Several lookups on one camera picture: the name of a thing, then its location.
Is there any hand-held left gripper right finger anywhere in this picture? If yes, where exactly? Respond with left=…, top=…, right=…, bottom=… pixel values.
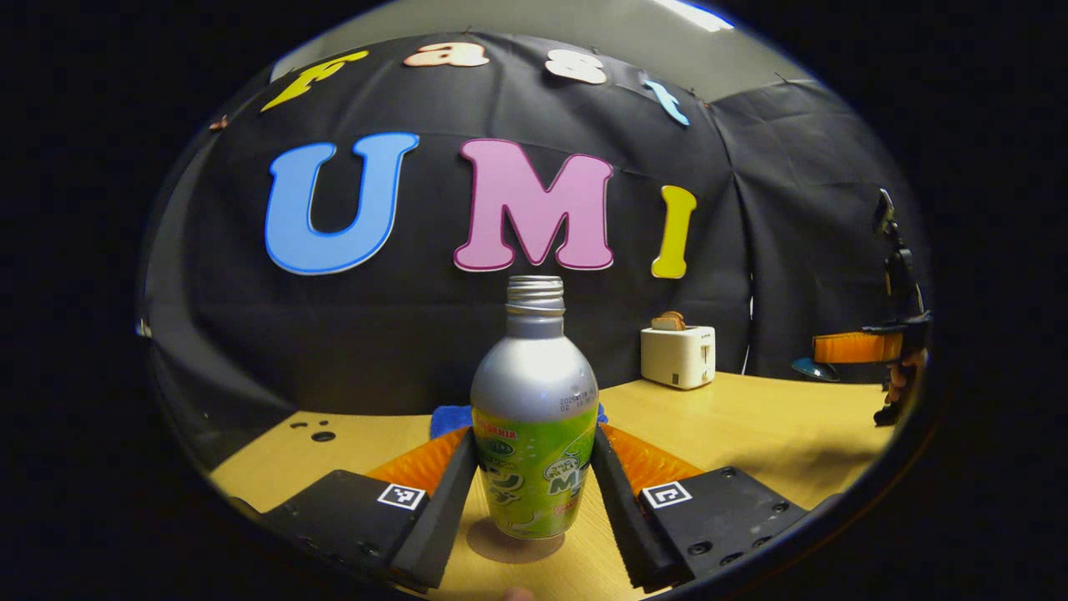
left=590, top=423, right=812, bottom=590

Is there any round brown coaster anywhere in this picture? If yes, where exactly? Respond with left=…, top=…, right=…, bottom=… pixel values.
left=465, top=515, right=567, bottom=565

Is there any white toaster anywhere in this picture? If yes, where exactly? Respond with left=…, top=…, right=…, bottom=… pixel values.
left=640, top=325, right=718, bottom=391

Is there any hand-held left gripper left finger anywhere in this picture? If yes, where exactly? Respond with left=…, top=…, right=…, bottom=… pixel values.
left=249, top=427, right=479, bottom=590

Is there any blue folded towel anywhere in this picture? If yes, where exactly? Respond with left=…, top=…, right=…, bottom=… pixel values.
left=429, top=403, right=609, bottom=440

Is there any silver green water bottle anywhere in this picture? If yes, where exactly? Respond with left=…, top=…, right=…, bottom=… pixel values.
left=470, top=275, right=601, bottom=540

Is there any black backdrop cloth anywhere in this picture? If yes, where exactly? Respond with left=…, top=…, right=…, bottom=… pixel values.
left=140, top=32, right=929, bottom=468

